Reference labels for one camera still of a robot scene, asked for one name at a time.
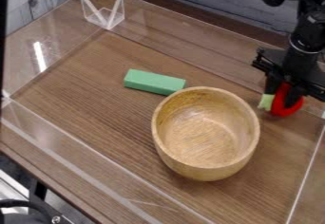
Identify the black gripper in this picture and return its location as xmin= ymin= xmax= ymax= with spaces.
xmin=251 ymin=42 xmax=325 ymax=108

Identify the red plush fruit green stem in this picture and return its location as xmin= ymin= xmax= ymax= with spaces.
xmin=258 ymin=83 xmax=304 ymax=117

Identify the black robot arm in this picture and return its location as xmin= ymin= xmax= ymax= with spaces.
xmin=251 ymin=0 xmax=325 ymax=110

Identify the wooden bowl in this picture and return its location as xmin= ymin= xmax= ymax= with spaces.
xmin=151 ymin=86 xmax=261 ymax=181

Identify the green foam block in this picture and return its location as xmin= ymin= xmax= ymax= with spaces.
xmin=123 ymin=69 xmax=187 ymax=95

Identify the clear acrylic enclosure wall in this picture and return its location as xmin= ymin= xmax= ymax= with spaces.
xmin=0 ymin=0 xmax=325 ymax=224

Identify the clear acrylic corner bracket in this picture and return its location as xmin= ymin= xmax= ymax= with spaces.
xmin=80 ymin=0 xmax=124 ymax=30

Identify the black cable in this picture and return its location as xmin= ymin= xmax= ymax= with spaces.
xmin=0 ymin=198 xmax=56 ymax=224

